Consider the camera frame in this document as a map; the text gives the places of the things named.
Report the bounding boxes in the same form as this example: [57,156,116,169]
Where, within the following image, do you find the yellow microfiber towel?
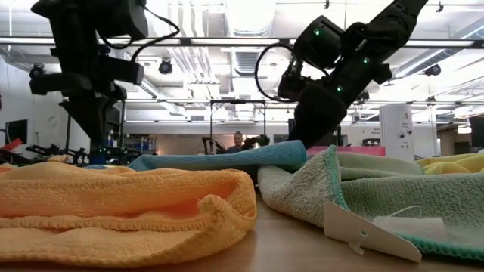
[414,153,484,176]

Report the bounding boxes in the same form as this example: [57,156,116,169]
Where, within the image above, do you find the green microfiber towel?
[258,144,484,262]

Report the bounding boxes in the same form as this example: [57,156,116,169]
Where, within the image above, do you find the black metal station frame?
[209,99,268,154]

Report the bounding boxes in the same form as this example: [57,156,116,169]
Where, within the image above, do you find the black left camera cable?
[98,5,182,63]

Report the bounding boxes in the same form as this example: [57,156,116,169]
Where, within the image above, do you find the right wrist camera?
[278,71,304,103]

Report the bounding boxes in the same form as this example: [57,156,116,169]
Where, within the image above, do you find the person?
[225,130,247,154]

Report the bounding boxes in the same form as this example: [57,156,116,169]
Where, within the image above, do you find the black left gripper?
[29,48,128,151]

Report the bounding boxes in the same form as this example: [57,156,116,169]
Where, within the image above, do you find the black camera cable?
[254,42,303,103]
[98,5,182,63]

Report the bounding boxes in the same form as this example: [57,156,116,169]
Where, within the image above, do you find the blue microfiber towel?
[127,139,308,173]

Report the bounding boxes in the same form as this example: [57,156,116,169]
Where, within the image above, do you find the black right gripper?
[289,63,392,149]

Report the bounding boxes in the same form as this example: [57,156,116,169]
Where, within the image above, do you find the orange microfiber towel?
[0,161,259,270]

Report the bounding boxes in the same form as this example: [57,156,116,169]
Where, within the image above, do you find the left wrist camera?
[94,55,146,87]

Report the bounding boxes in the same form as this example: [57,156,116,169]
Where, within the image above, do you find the pink plastic tray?
[305,146,386,158]

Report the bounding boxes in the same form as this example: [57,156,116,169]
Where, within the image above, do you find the white cardboard hang tag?
[324,201,424,264]

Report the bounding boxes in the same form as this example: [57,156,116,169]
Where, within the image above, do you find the black wall monitor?
[5,119,29,145]

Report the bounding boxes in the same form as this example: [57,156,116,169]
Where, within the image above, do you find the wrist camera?
[94,55,146,87]
[278,71,304,103]

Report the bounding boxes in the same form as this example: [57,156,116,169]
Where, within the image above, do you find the black right camera cable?
[254,42,303,103]

